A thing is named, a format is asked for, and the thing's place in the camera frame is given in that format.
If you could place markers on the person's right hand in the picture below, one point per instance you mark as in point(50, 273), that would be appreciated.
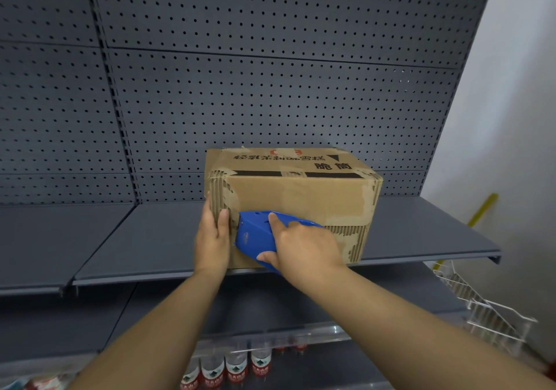
point(306, 255)

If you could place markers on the person's left hand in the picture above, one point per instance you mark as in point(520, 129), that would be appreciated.
point(210, 246)

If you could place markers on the person's left thumb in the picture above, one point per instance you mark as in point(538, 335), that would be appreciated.
point(223, 226)

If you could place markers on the person's right thumb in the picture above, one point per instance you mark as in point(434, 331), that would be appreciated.
point(268, 256)

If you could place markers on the blue box cutter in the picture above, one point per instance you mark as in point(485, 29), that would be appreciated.
point(254, 234)

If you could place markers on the brown cardboard box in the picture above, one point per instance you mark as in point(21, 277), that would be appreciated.
point(299, 194)

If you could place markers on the person's left forearm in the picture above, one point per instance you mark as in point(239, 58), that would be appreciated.
point(147, 337)

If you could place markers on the person's right forearm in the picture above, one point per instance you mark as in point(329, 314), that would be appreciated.
point(404, 337)

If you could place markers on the clear plastic shelf edge strip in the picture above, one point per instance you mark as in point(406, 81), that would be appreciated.
point(278, 335)

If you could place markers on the grey metal shelf board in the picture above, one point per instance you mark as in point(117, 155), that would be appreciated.
point(47, 242)
point(143, 242)

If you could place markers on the row of red label bottles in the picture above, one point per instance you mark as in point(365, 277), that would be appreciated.
point(236, 370)

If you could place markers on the wide grey pegboard back panel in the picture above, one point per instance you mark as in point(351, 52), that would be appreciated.
point(278, 76)

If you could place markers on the grey slotted shelf upright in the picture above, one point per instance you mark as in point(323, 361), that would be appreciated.
point(114, 98)

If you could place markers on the narrow grey pegboard back panel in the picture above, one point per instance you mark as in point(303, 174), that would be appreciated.
point(52, 98)

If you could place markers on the colourful snack packets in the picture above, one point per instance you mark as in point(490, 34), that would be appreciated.
point(37, 383)

